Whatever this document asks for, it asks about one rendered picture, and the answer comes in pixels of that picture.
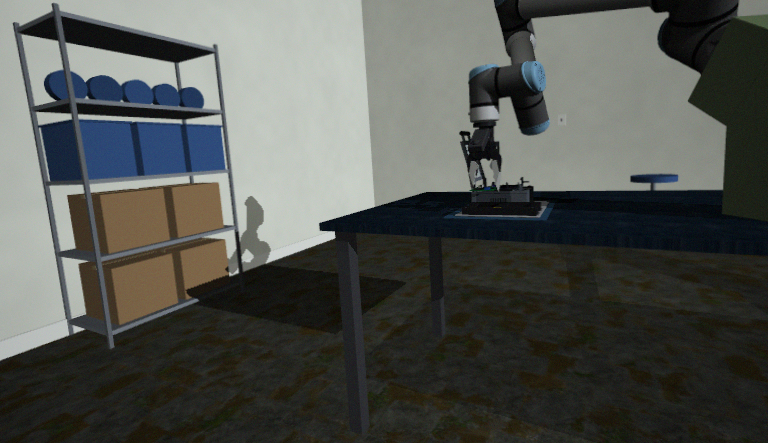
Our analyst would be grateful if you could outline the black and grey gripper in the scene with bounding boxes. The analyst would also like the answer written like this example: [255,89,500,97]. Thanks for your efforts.
[467,121,502,192]

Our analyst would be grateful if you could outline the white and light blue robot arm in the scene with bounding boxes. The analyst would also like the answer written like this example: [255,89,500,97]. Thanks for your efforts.
[468,0,739,135]

